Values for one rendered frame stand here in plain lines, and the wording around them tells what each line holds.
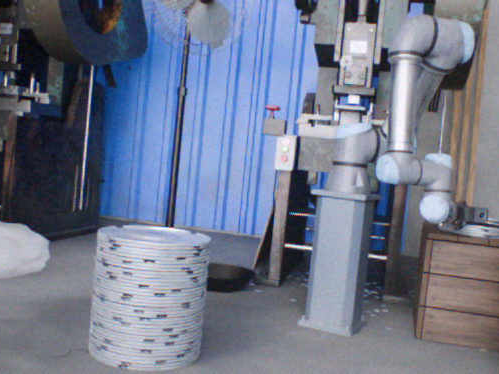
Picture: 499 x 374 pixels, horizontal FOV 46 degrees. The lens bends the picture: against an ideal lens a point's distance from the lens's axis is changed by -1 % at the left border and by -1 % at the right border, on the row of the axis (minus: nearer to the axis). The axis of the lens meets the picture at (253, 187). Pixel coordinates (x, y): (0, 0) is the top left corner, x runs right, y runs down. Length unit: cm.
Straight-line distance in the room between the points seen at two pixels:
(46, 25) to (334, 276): 179
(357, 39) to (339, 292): 124
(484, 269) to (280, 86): 232
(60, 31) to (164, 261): 173
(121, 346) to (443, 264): 105
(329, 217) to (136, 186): 243
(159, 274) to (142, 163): 279
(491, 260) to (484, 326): 21
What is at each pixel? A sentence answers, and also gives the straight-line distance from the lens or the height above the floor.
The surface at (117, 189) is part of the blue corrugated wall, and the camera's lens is 427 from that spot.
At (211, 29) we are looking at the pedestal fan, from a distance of 307.
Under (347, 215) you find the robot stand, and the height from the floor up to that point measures 38.
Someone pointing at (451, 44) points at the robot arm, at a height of 90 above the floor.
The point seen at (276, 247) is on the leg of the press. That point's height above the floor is 17.
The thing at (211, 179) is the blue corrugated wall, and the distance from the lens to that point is 403.
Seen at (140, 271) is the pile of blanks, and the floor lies 24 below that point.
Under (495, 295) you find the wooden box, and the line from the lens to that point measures 203.
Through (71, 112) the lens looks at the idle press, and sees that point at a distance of 343.
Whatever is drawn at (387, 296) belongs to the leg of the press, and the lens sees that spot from 250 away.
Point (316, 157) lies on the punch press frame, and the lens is 253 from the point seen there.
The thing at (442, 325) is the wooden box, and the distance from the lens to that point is 203.
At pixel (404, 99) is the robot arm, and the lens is 169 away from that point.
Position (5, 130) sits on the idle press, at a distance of 309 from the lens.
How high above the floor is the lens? 54
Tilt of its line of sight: 3 degrees down
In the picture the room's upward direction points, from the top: 6 degrees clockwise
